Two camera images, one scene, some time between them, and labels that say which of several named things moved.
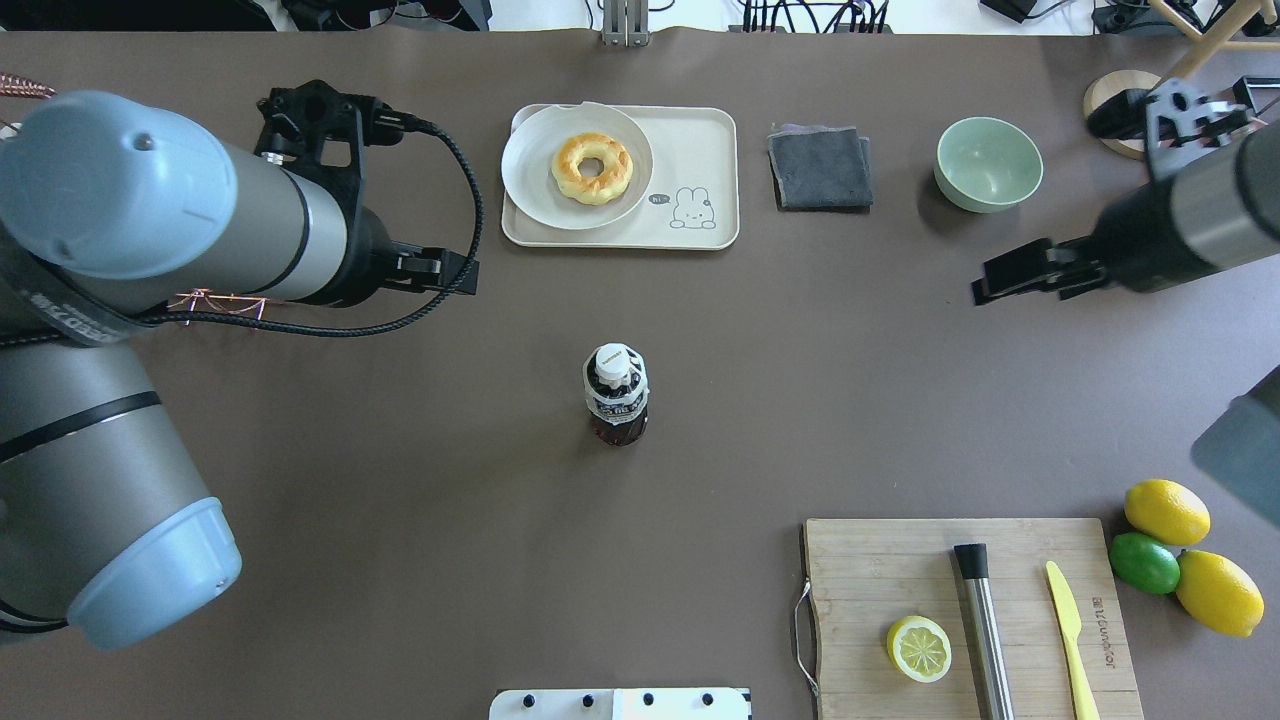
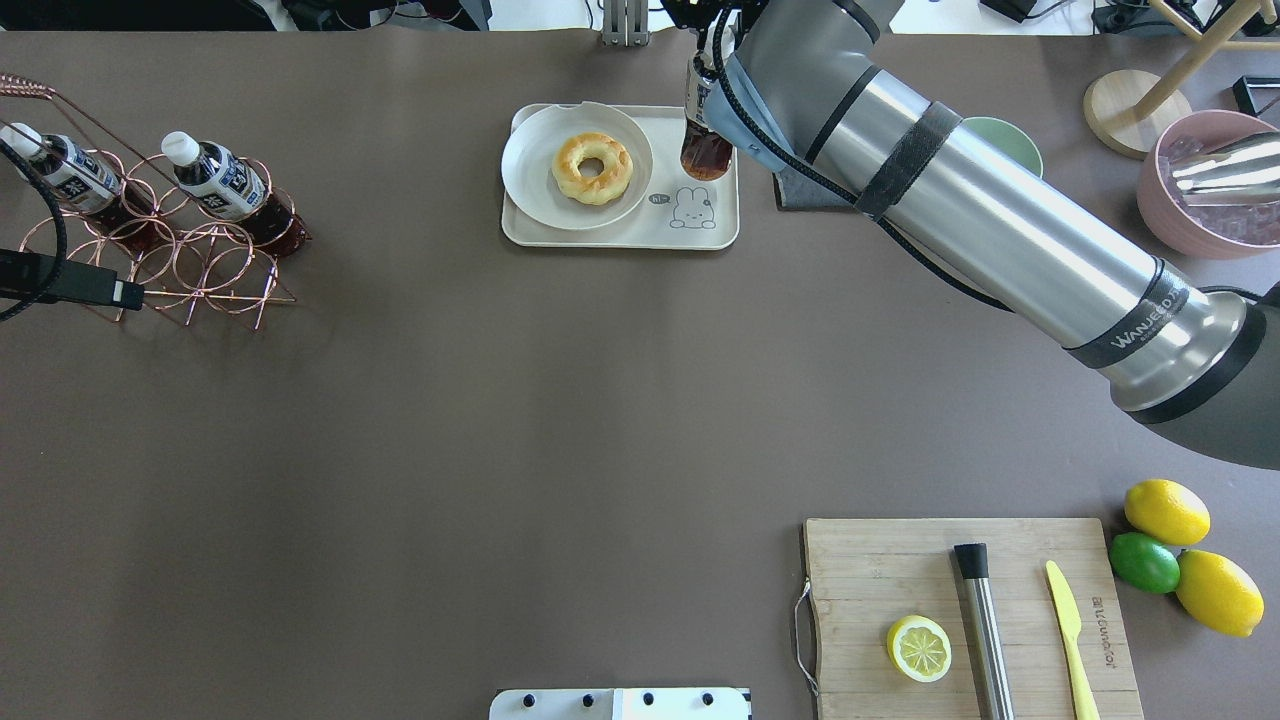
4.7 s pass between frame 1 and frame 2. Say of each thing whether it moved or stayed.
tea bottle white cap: moved
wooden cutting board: stayed
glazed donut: stayed
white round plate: stayed
